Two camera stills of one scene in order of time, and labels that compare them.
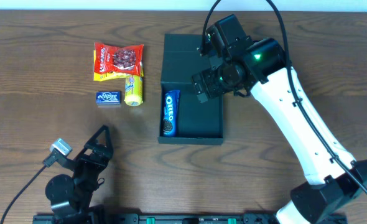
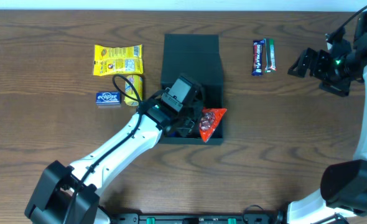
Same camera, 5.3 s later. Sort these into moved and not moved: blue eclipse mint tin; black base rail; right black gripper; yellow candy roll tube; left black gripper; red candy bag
Moved: left black gripper; red candy bag; right black gripper
Not moved: blue eclipse mint tin; black base rail; yellow candy roll tube
